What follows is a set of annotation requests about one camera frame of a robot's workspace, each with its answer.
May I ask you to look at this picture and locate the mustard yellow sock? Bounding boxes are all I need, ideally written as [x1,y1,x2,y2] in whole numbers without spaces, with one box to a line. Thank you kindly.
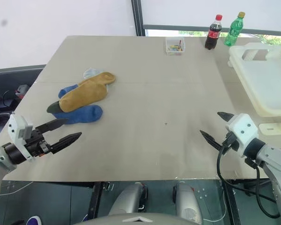
[59,71,117,113]

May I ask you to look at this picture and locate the green bottle yellow cap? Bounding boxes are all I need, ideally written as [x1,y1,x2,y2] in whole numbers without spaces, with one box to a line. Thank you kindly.
[223,11,246,47]

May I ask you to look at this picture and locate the white plastic basket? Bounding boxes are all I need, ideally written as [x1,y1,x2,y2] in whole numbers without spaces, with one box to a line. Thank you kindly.
[228,42,281,118]

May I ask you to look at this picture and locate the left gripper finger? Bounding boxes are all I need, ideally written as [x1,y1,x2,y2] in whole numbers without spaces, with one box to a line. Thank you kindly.
[35,118,69,136]
[50,131,82,155]

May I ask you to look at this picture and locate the purple and white object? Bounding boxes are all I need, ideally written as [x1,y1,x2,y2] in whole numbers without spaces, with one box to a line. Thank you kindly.
[27,216,42,225]

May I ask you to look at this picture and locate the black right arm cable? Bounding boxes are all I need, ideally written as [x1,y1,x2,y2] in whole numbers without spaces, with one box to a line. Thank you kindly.
[216,140,281,219]

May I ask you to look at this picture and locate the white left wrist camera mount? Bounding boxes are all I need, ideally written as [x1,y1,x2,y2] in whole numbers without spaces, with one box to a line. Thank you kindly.
[7,113,35,162]

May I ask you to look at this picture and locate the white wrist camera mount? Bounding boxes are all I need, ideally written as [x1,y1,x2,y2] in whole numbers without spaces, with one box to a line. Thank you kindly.
[225,113,259,158]
[7,113,35,162]

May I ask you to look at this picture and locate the pale white sock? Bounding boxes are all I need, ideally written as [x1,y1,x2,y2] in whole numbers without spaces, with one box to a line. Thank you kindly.
[83,67,104,80]

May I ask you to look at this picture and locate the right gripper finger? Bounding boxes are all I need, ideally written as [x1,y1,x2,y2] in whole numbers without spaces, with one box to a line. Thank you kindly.
[217,111,235,123]
[199,130,223,151]

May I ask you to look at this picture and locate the silver robot leg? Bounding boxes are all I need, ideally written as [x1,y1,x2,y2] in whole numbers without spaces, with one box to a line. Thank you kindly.
[172,182,204,225]
[107,182,148,217]

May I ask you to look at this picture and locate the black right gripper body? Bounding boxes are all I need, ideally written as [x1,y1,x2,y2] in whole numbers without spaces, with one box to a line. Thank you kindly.
[222,132,240,152]

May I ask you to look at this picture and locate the dark grey fabric piece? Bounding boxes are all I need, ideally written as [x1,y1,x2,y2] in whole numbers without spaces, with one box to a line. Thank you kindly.
[46,100,63,114]

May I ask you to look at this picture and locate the grey robot torso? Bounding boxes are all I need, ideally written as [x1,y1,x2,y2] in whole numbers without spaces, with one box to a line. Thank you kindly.
[74,211,196,225]

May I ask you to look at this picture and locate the black table leg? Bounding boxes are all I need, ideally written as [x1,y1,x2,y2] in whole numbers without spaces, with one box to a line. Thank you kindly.
[222,180,241,225]
[89,182,104,221]

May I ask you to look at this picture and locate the silver right robot leg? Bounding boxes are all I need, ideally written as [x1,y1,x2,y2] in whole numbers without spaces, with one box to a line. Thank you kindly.
[172,182,204,225]

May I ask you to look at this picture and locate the cola bottle red cap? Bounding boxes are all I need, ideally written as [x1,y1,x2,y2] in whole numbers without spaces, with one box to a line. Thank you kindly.
[204,14,223,51]

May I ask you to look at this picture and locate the dark window frame post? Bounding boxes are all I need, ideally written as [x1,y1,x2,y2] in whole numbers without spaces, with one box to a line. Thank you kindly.
[131,0,147,37]

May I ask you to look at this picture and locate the silver left robot leg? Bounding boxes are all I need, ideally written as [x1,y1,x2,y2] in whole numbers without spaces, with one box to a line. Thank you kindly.
[107,182,148,217]

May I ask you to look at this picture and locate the small coloured clips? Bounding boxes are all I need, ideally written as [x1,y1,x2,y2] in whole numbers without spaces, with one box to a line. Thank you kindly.
[168,40,184,52]

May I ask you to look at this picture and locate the blue sock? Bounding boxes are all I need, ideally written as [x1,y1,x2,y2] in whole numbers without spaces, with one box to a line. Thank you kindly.
[52,105,104,125]
[58,84,78,99]

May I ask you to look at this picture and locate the small clear plastic box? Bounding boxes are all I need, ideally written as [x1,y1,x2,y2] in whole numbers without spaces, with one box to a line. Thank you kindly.
[164,37,186,57]

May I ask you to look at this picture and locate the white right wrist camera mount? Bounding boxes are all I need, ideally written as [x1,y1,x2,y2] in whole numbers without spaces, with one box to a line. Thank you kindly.
[225,113,259,158]

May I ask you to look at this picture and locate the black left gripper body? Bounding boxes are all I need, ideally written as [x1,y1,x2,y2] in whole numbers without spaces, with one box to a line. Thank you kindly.
[25,128,55,158]

